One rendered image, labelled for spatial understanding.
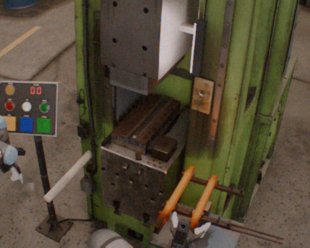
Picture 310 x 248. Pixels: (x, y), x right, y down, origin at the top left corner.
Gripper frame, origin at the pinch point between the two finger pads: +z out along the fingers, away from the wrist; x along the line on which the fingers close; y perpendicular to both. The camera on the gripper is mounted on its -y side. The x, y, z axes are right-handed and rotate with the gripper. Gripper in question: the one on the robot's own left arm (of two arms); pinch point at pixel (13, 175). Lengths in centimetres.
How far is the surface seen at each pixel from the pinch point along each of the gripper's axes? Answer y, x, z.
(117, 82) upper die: -52, 24, -35
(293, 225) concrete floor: -143, 113, 94
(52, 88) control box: -41.6, -11.5, -23.8
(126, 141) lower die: -53, 28, -2
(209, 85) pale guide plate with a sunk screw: -70, 61, -40
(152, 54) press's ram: -55, 40, -55
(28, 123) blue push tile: -26.0, -16.9, -8.1
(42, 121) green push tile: -31.2, -10.7, -9.5
